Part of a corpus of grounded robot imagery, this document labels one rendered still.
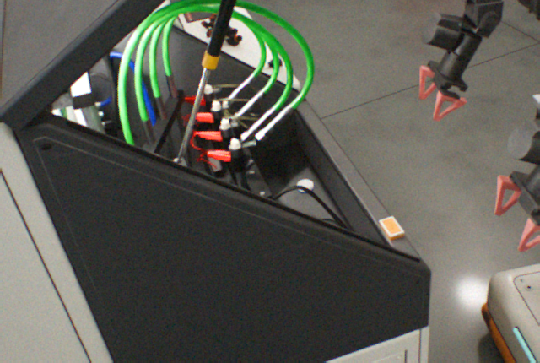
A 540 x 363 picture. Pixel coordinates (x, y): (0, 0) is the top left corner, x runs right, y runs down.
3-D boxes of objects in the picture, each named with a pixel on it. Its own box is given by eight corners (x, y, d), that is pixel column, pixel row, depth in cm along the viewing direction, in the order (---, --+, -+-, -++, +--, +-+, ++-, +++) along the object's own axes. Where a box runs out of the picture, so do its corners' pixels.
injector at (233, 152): (266, 221, 144) (254, 145, 131) (245, 227, 143) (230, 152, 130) (262, 213, 146) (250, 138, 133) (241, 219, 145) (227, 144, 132)
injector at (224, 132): (256, 199, 150) (243, 125, 137) (235, 205, 149) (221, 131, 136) (252, 192, 152) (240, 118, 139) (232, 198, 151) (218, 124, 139)
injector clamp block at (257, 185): (279, 246, 144) (272, 193, 135) (237, 258, 142) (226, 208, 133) (239, 161, 171) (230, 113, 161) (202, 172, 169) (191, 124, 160)
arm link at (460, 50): (489, 38, 139) (478, 27, 144) (463, 29, 137) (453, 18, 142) (473, 65, 143) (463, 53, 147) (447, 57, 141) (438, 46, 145)
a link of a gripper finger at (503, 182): (494, 229, 116) (521, 190, 112) (477, 204, 122) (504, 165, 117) (523, 235, 119) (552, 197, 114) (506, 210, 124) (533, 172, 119)
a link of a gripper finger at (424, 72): (416, 106, 151) (434, 72, 146) (406, 90, 156) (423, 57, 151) (440, 112, 153) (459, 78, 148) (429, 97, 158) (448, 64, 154)
